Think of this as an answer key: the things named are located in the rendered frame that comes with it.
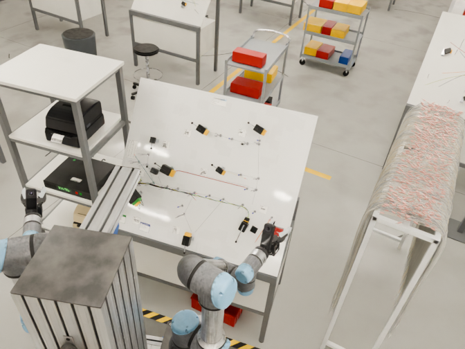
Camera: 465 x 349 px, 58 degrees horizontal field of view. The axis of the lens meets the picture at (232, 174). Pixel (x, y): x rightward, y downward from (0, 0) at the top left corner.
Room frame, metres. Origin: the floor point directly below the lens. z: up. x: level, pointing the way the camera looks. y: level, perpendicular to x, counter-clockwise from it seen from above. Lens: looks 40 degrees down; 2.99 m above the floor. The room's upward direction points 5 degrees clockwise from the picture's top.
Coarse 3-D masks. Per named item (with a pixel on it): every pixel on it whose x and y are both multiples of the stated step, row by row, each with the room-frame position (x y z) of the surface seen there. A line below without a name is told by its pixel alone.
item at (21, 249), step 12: (0, 240) 0.96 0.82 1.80; (12, 240) 0.96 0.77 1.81; (24, 240) 0.96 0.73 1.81; (0, 252) 0.91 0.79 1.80; (12, 252) 0.91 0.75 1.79; (24, 252) 0.92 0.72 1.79; (0, 264) 0.88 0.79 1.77; (12, 264) 0.89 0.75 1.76; (24, 264) 0.90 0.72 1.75; (12, 276) 0.89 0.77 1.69; (24, 324) 0.88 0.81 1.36
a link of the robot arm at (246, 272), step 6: (246, 258) 1.14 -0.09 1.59; (252, 258) 1.13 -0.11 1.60; (258, 258) 1.14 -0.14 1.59; (246, 264) 1.10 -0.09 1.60; (252, 264) 1.10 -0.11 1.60; (258, 264) 1.12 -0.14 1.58; (240, 270) 1.07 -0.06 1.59; (246, 270) 1.07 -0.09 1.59; (252, 270) 1.08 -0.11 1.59; (258, 270) 1.10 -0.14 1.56; (240, 276) 1.06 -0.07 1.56; (246, 276) 1.05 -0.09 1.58; (252, 276) 1.06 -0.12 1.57; (246, 282) 1.04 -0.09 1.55
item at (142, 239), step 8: (120, 232) 1.87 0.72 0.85; (128, 232) 1.86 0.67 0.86; (136, 240) 1.84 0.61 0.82; (144, 240) 1.82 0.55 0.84; (152, 240) 1.81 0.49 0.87; (160, 248) 1.79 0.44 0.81; (168, 248) 1.77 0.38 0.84; (176, 248) 1.76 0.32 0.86; (208, 256) 1.71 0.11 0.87; (232, 264) 1.67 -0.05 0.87; (264, 280) 1.60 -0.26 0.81; (272, 280) 1.59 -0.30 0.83
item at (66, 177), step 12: (60, 168) 2.16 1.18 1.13; (72, 168) 2.17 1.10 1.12; (96, 168) 2.19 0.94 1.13; (108, 168) 2.20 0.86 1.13; (48, 180) 2.03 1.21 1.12; (60, 180) 2.04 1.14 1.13; (72, 180) 2.05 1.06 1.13; (84, 180) 2.06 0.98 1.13; (96, 180) 2.07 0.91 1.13; (72, 192) 1.97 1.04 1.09; (84, 192) 1.94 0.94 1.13
